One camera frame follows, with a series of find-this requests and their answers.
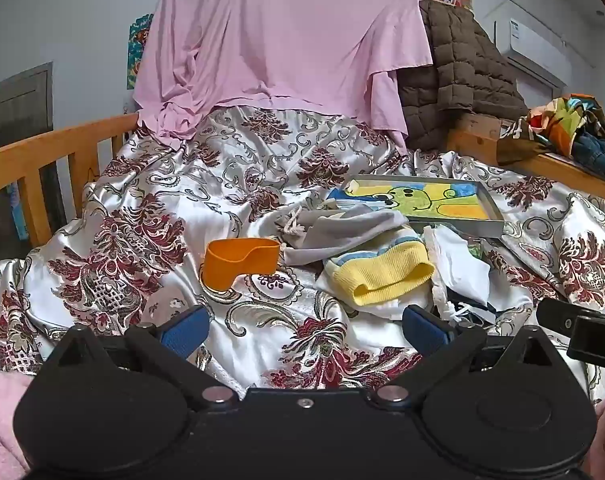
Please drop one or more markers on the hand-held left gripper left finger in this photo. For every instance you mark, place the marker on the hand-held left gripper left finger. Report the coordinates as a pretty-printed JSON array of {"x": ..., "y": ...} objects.
[{"x": 185, "y": 332}]

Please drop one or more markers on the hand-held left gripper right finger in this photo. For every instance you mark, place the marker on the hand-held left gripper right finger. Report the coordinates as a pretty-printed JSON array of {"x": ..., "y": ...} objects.
[{"x": 425, "y": 330}]

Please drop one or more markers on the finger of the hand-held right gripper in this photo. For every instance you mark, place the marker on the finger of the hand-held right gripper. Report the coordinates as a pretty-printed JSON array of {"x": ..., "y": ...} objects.
[{"x": 554, "y": 312}]

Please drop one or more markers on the white gauze towel blue patch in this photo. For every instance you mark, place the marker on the white gauze towel blue patch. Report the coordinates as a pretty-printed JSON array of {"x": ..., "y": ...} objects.
[{"x": 457, "y": 270}]

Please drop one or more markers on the orange plastic cup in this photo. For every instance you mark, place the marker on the orange plastic cup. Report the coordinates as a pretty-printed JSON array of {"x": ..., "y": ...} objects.
[{"x": 232, "y": 265}]

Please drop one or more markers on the grey metal storage box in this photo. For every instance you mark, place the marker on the grey metal storage box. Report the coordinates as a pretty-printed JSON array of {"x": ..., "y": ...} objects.
[{"x": 462, "y": 227}]

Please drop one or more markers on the yellow blue knit sock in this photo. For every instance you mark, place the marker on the yellow blue knit sock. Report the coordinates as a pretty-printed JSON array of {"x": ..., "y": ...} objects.
[{"x": 382, "y": 275}]

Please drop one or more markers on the green patterned packet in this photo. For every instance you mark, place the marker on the green patterned packet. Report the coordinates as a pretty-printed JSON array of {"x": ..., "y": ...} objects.
[{"x": 475, "y": 250}]

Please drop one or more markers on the cartoon printed towel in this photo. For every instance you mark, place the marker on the cartoon printed towel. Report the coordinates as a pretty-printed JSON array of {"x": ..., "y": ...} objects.
[{"x": 417, "y": 200}]

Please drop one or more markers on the floral satin blanket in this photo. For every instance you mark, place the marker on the floral satin blanket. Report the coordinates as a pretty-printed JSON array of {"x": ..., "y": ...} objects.
[{"x": 182, "y": 195}]

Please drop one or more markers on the blue denim jeans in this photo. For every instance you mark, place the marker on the blue denim jeans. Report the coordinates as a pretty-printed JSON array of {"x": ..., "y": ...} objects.
[{"x": 599, "y": 157}]

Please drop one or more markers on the brown bag white print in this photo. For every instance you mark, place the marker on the brown bag white print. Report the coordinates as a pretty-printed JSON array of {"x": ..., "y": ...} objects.
[{"x": 514, "y": 142}]

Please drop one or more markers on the colourful patchwork cloth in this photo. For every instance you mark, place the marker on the colourful patchwork cloth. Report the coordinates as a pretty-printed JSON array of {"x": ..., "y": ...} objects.
[{"x": 567, "y": 120}]

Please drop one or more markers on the pink fleece clothing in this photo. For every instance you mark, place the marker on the pink fleece clothing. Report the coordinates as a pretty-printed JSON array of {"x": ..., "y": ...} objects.
[{"x": 2, "y": 420}]

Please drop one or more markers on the white air conditioner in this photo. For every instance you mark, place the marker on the white air conditioner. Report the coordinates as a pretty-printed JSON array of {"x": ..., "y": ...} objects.
[{"x": 537, "y": 45}]

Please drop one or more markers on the brown quilted jacket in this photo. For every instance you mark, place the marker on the brown quilted jacket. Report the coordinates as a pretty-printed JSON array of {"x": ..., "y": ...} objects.
[{"x": 457, "y": 60}]

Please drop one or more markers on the grey door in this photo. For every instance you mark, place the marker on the grey door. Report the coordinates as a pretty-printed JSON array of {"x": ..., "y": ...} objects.
[{"x": 12, "y": 110}]

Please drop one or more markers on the pink bed sheet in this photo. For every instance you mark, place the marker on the pink bed sheet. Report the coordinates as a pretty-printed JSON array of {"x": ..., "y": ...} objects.
[{"x": 282, "y": 35}]

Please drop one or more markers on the wooden bed frame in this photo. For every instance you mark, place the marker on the wooden bed frame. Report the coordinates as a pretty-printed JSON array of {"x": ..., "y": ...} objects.
[{"x": 32, "y": 152}]

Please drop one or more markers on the teal patterned wall poster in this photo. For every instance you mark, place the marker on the teal patterned wall poster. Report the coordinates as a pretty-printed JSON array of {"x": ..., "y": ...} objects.
[{"x": 138, "y": 50}]

